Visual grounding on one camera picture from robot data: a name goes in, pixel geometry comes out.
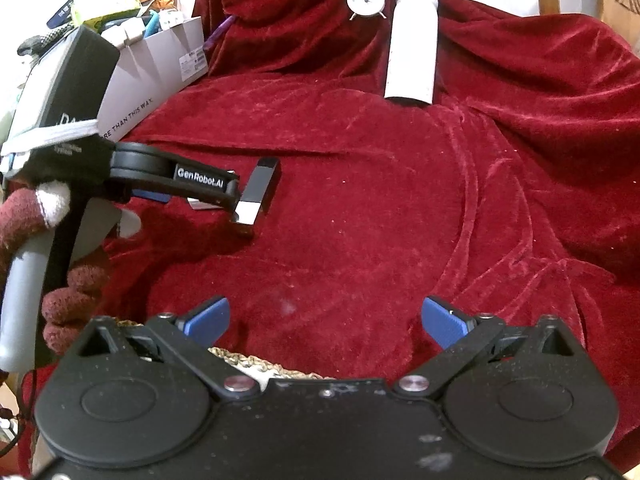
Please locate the white thermos bottle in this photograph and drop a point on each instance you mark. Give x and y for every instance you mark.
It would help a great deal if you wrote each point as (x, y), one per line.
(411, 64)

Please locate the red gloved left hand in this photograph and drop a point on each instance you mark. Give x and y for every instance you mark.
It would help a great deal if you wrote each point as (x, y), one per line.
(67, 309)

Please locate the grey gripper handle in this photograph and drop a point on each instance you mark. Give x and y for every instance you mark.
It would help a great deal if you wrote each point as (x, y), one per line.
(40, 266)

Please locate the grey cardboard box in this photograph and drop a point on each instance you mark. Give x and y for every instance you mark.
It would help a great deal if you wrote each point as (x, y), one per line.
(148, 73)

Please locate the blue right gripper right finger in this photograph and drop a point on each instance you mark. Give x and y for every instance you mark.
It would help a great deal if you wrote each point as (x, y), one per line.
(445, 324)

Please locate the purple ribbon tie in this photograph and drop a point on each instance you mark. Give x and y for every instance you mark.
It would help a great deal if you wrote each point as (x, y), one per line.
(218, 33)

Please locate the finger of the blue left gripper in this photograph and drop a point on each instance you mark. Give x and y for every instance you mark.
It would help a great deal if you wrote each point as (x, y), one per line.
(152, 196)

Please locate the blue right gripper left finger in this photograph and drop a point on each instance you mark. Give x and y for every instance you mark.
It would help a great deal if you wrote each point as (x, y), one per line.
(207, 322)

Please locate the woven basket with floral liner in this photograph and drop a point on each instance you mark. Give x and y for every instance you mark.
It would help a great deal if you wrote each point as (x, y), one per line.
(257, 368)

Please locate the red velvet cloth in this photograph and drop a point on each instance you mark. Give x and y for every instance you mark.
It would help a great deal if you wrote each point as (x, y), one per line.
(516, 192)

